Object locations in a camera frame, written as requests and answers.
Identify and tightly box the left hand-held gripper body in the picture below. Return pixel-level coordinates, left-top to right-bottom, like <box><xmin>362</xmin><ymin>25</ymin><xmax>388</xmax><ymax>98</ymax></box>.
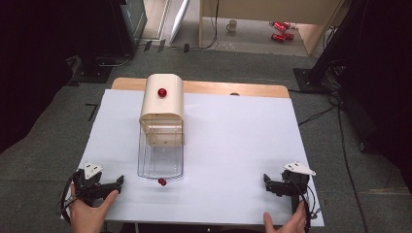
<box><xmin>72</xmin><ymin>161</ymin><xmax>109</xmax><ymax>207</ymax></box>

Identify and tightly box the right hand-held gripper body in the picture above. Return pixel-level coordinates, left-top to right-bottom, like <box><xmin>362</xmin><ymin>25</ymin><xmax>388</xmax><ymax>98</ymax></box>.
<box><xmin>275</xmin><ymin>161</ymin><xmax>317</xmax><ymax>216</ymax></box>

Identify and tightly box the clear plastic drawer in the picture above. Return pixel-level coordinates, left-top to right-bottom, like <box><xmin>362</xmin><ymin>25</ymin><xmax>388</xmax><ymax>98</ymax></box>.
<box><xmin>136</xmin><ymin>117</ymin><xmax>186</xmax><ymax>187</ymax></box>

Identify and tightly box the cream box with red knob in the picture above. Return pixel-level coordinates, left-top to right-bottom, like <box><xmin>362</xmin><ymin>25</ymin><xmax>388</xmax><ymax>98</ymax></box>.
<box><xmin>138</xmin><ymin>73</ymin><xmax>186</xmax><ymax>148</ymax></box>

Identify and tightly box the person's left hand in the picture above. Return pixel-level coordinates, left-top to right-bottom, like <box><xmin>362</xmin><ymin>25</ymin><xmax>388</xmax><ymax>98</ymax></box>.
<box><xmin>69</xmin><ymin>183</ymin><xmax>120</xmax><ymax>233</ymax></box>

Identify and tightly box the person's right hand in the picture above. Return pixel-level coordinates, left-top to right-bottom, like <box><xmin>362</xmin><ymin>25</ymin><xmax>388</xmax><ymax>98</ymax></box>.
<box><xmin>262</xmin><ymin>200</ymin><xmax>308</xmax><ymax>233</ymax></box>

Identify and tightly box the white table mat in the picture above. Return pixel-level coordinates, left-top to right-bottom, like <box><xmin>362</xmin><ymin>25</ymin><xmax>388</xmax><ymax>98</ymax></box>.
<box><xmin>60</xmin><ymin>88</ymin><xmax>326</xmax><ymax>228</ymax></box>

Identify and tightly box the black curtain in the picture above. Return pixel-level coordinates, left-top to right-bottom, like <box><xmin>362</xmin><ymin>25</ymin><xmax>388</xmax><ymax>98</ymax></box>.
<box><xmin>0</xmin><ymin>0</ymin><xmax>113</xmax><ymax>154</ymax></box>

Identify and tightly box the black metal stand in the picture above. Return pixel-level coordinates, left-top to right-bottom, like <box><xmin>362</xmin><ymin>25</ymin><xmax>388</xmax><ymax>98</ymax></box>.
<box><xmin>292</xmin><ymin>0</ymin><xmax>370</xmax><ymax>95</ymax></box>

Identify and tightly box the red can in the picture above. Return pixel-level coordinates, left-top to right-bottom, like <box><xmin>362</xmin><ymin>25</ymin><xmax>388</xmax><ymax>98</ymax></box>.
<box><xmin>270</xmin><ymin>32</ymin><xmax>295</xmax><ymax>43</ymax></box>
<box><xmin>269</xmin><ymin>20</ymin><xmax>292</xmax><ymax>32</ymax></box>

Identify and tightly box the dark monitor cabinet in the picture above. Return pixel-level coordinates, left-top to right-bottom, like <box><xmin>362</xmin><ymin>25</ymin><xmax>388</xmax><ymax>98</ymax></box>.
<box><xmin>108</xmin><ymin>0</ymin><xmax>149</xmax><ymax>56</ymax></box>

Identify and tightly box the beige mug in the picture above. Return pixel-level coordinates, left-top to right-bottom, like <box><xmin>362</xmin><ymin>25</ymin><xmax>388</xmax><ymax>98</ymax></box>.
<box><xmin>225</xmin><ymin>18</ymin><xmax>238</xmax><ymax>33</ymax></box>

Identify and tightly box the light wooden desk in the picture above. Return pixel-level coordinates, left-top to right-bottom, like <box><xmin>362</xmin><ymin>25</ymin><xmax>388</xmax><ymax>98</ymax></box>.
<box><xmin>198</xmin><ymin>0</ymin><xmax>345</xmax><ymax>56</ymax></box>

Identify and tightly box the white leaning board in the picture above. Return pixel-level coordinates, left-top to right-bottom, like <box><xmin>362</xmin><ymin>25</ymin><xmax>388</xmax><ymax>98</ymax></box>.
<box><xmin>169</xmin><ymin>0</ymin><xmax>192</xmax><ymax>45</ymax></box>

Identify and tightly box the right hand-held gripper black cable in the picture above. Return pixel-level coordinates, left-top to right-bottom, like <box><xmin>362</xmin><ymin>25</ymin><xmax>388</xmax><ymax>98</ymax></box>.
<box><xmin>286</xmin><ymin>176</ymin><xmax>323</xmax><ymax>233</ymax></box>

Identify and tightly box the hand-held gripper black cable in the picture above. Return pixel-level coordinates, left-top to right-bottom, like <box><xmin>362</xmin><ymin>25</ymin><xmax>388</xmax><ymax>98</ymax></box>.
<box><xmin>59</xmin><ymin>170</ymin><xmax>83</xmax><ymax>225</ymax></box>
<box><xmin>286</xmin><ymin>176</ymin><xmax>323</xmax><ymax>233</ymax></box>

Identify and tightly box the left hand-held gripper black cable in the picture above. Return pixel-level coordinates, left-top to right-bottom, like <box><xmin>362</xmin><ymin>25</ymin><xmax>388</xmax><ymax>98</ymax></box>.
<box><xmin>59</xmin><ymin>170</ymin><xmax>83</xmax><ymax>225</ymax></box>

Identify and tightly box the black floor cable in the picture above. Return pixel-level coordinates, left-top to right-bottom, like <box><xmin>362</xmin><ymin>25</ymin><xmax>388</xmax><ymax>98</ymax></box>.
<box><xmin>297</xmin><ymin>104</ymin><xmax>339</xmax><ymax>127</ymax></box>
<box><xmin>335</xmin><ymin>96</ymin><xmax>370</xmax><ymax>233</ymax></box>

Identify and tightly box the black stand base plate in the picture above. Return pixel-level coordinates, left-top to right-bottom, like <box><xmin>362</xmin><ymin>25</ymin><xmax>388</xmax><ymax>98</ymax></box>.
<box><xmin>70</xmin><ymin>54</ymin><xmax>114</xmax><ymax>84</ymax></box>

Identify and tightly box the black hanging cable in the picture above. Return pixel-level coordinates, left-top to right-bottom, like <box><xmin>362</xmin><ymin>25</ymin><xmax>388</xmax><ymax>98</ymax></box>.
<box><xmin>189</xmin><ymin>0</ymin><xmax>221</xmax><ymax>50</ymax></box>

